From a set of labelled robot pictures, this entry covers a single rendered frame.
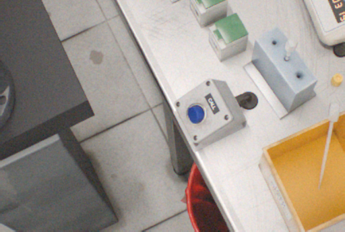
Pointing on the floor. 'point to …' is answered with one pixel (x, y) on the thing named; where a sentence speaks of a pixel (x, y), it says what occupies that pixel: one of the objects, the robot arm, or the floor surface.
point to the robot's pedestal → (53, 189)
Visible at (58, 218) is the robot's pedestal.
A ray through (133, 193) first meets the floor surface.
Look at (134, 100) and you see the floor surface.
